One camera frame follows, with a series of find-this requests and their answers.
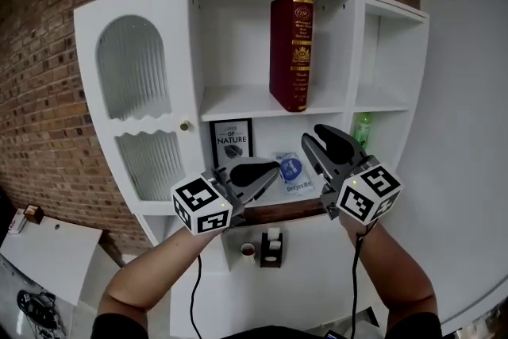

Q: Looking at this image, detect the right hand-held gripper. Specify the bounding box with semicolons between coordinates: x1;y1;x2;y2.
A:
301;124;402;227

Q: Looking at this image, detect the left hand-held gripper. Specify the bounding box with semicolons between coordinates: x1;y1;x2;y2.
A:
171;158;280;237

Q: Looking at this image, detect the dark red hardcover book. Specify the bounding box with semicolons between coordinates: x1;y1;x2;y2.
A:
269;0;315;113

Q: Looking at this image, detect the person's right forearm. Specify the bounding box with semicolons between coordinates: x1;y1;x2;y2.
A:
339;214;438;330

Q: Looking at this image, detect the person's left forearm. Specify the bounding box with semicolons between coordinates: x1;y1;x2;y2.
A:
97;225;223;325

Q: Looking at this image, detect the white and blue wipes packet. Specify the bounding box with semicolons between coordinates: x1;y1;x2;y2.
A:
272;149;314;198

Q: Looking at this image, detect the green plastic bottle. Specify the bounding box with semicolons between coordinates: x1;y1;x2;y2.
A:
352;111;374;150

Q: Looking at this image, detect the black framed leaf picture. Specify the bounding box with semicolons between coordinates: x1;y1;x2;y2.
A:
209;117;254;170

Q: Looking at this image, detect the white mug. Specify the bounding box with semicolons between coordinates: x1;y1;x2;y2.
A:
239;241;257;264

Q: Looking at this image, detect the dark wooden organiser box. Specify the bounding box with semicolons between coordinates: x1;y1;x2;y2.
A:
260;232;284;269

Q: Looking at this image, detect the white shelf cabinet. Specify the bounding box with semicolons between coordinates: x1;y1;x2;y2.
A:
73;0;432;338

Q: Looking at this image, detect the white arched ribbed-glass cabinet door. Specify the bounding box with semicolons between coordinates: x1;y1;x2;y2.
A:
74;0;202;215

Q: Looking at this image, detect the person's black shirt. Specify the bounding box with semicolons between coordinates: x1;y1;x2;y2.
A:
90;311;441;339

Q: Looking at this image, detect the white side table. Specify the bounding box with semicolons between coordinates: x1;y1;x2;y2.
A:
0;216;104;306

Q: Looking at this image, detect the small brown box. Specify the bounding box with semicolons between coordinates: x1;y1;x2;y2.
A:
23;204;44;225

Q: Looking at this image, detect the small white box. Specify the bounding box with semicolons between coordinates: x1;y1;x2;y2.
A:
7;210;29;235

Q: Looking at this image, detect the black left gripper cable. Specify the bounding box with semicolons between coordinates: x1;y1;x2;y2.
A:
190;253;204;339

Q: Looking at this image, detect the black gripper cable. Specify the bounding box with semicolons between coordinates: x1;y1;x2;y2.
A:
190;253;204;339
349;222;379;339

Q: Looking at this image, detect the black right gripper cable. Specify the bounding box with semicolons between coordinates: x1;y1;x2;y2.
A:
349;222;379;339

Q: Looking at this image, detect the black device with cables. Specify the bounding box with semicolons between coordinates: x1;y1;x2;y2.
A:
16;289;67;330

